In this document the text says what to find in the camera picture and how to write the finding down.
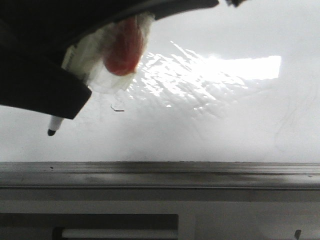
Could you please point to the red magnet taped to marker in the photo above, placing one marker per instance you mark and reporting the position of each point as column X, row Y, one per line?
column 124, row 54

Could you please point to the grey metal whiteboard tray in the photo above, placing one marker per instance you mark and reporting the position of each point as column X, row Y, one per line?
column 181, row 174

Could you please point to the white whiteboard surface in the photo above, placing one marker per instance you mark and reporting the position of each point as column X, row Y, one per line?
column 218, row 85

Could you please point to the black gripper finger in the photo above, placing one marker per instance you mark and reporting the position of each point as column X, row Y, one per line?
column 47, row 27
column 32, row 82

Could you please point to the white black whiteboard marker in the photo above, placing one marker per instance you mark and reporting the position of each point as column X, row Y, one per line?
column 54, row 125

